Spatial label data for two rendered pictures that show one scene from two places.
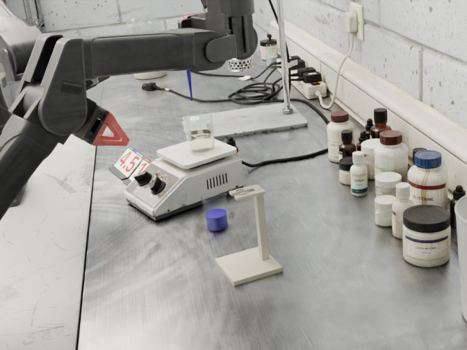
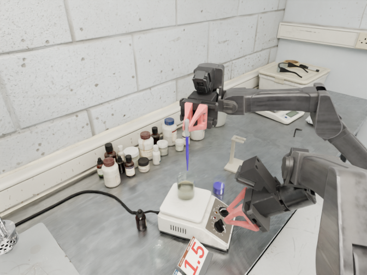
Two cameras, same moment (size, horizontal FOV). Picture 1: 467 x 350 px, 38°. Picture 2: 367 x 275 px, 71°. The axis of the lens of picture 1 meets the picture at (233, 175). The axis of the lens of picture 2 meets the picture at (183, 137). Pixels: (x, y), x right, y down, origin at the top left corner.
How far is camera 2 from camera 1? 1.63 m
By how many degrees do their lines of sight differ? 108
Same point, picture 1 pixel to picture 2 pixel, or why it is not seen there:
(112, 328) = not seen: hidden behind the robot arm
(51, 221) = not seen: outside the picture
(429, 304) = (220, 131)
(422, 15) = (87, 92)
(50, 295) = (316, 210)
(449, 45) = (118, 93)
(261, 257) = (232, 162)
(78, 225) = (270, 255)
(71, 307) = not seen: hidden behind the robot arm
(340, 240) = (200, 154)
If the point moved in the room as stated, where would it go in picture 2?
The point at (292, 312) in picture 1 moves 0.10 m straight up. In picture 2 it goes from (248, 148) to (252, 128)
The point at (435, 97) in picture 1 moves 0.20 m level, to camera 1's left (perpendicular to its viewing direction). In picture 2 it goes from (109, 123) to (135, 145)
